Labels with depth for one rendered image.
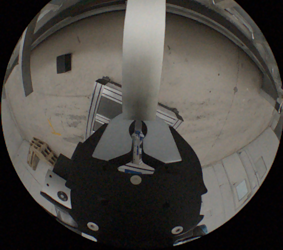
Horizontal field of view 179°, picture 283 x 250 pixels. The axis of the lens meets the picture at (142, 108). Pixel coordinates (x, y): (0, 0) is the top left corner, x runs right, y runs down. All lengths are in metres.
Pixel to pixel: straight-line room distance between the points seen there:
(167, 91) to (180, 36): 0.58
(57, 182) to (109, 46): 1.00
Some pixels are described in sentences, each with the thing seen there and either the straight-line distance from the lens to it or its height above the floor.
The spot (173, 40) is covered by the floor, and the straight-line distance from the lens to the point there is 0.99.
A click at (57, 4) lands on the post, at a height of 0.74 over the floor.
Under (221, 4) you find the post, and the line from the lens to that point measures 0.36.
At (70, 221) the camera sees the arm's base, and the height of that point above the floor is 1.10.
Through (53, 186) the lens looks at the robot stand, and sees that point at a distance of 0.33.
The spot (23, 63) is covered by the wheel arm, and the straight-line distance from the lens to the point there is 0.25.
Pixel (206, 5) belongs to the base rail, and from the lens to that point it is 0.36.
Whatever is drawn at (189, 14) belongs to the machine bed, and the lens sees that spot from 0.96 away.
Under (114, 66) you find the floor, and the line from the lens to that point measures 0.98.
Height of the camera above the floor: 0.94
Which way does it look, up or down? 60 degrees down
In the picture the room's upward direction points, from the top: 180 degrees counter-clockwise
